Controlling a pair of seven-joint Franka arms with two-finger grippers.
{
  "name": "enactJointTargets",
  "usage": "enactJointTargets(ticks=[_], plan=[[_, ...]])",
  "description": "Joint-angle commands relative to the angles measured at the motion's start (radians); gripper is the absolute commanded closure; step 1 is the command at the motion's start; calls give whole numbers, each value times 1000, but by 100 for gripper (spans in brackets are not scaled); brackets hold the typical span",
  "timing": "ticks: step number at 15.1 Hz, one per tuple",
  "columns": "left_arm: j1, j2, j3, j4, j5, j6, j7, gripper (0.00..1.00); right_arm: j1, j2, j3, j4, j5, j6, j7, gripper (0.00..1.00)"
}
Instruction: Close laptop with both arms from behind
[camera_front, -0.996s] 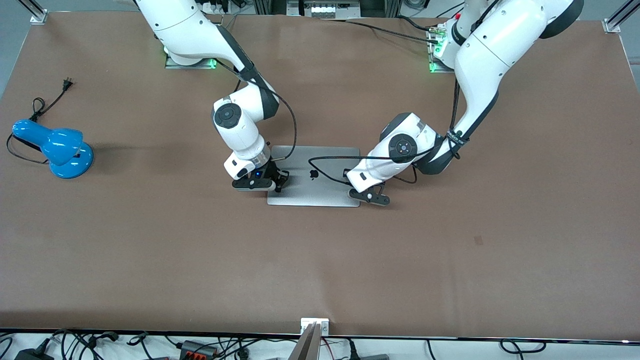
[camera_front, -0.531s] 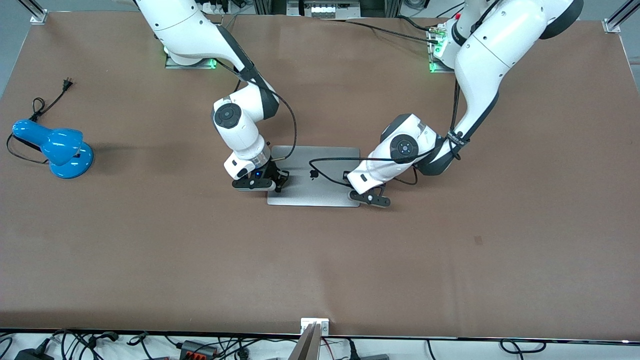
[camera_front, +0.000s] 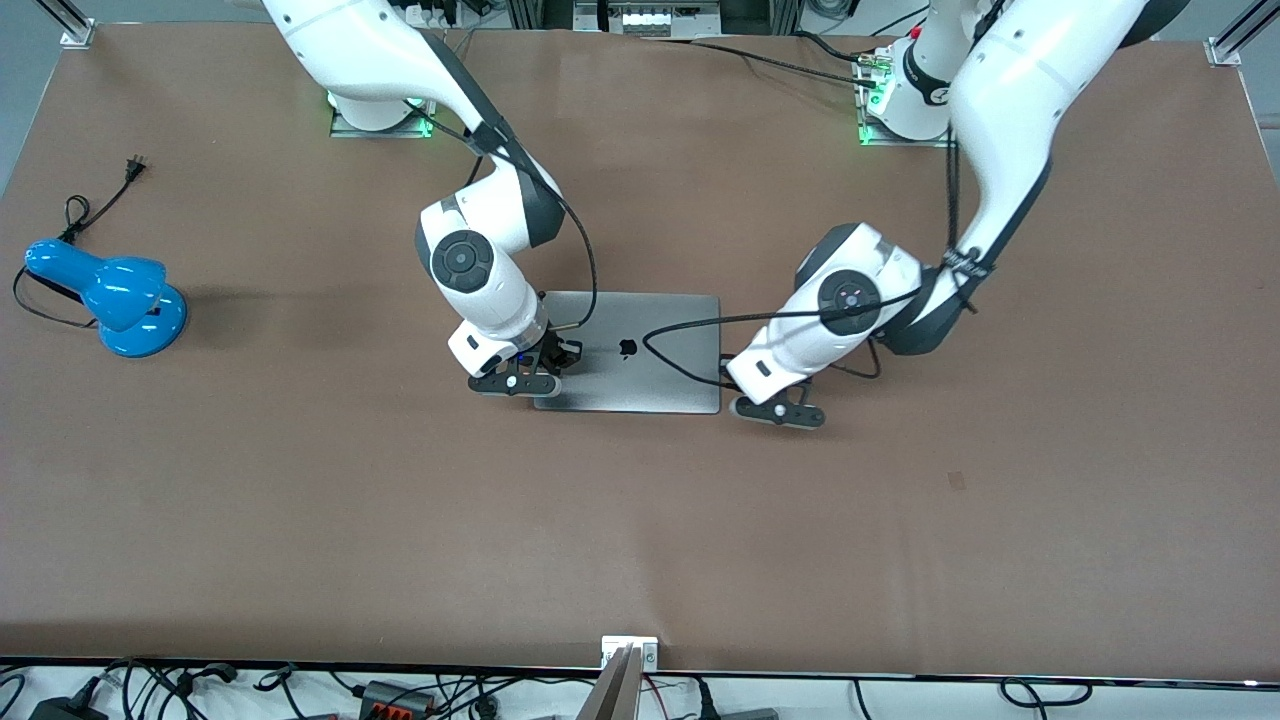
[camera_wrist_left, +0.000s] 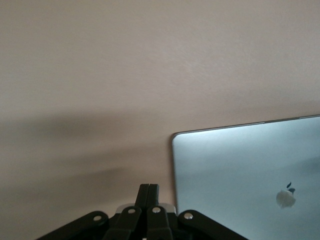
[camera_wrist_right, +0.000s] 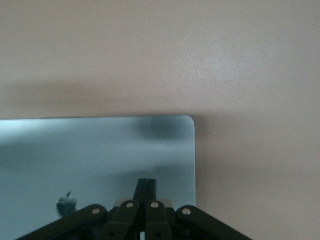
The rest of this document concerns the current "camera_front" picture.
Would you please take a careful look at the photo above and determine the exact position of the aluminium corner bracket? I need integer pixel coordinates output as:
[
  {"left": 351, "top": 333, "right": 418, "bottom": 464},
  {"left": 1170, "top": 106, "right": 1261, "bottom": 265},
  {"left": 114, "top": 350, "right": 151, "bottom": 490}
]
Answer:
[
  {"left": 1205, "top": 0, "right": 1280, "bottom": 67},
  {"left": 38, "top": 0, "right": 97, "bottom": 49}
]

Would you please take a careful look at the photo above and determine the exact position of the black power adapter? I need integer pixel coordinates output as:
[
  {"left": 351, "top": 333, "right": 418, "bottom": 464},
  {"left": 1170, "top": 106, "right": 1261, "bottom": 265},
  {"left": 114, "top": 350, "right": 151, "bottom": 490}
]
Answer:
[{"left": 30, "top": 693, "right": 109, "bottom": 720}]

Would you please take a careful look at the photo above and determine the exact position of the aluminium profile frame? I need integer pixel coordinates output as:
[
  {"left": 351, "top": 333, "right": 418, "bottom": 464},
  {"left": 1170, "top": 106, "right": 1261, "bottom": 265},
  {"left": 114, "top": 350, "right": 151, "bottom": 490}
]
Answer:
[{"left": 508, "top": 0, "right": 803, "bottom": 39}]

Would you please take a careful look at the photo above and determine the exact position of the black orange connector block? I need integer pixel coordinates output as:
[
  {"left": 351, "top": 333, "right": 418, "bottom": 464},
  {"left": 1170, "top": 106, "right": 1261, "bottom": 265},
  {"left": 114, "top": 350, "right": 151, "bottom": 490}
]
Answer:
[{"left": 358, "top": 680, "right": 438, "bottom": 719}]

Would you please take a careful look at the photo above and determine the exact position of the thin black table cable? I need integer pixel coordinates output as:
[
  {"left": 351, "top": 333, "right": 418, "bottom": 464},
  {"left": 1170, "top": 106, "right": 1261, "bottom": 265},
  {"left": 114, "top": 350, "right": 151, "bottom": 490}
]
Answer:
[{"left": 655, "top": 36, "right": 881, "bottom": 86}]

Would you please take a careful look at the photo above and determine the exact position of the black looped floor cable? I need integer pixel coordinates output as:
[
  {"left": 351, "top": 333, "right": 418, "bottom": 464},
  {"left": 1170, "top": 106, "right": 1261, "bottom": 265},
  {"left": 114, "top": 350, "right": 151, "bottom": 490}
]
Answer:
[{"left": 1000, "top": 678, "right": 1093, "bottom": 707}]

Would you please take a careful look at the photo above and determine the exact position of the grey camera pole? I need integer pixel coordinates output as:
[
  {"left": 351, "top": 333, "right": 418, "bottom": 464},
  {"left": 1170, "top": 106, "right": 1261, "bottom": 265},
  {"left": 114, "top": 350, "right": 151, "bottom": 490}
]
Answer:
[{"left": 575, "top": 645, "right": 641, "bottom": 720}]

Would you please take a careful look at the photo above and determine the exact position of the white power strip with switches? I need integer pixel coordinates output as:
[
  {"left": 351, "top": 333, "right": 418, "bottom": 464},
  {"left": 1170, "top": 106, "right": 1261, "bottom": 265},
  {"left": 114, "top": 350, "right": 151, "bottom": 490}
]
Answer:
[{"left": 608, "top": 3, "right": 721, "bottom": 39}]

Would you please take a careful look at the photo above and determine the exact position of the thick black table cable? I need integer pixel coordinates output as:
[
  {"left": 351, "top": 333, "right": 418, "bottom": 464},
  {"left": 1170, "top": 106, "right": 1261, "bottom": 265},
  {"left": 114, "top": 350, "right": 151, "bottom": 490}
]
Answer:
[{"left": 795, "top": 28, "right": 881, "bottom": 66}]

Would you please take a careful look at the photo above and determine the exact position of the black lamp cable with plug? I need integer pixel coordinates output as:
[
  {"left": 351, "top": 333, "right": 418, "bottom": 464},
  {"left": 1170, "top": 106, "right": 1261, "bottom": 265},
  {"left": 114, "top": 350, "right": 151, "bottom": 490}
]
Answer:
[{"left": 12, "top": 155, "right": 149, "bottom": 331}]

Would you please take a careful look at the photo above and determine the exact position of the silver grey laptop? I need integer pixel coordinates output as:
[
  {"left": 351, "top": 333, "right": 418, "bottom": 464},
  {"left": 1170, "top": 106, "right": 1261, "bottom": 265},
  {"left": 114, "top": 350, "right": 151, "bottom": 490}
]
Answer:
[{"left": 533, "top": 291, "right": 722, "bottom": 415}]

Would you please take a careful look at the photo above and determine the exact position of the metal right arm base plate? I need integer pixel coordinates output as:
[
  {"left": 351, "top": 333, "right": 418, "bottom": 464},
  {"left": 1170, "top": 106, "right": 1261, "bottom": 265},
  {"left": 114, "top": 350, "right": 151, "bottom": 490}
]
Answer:
[{"left": 330, "top": 90, "right": 438, "bottom": 139}]

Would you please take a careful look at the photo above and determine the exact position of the white mounting bracket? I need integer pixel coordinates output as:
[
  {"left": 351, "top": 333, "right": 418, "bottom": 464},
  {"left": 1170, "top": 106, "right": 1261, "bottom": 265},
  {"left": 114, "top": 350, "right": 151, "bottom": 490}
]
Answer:
[{"left": 601, "top": 636, "right": 660, "bottom": 669}]

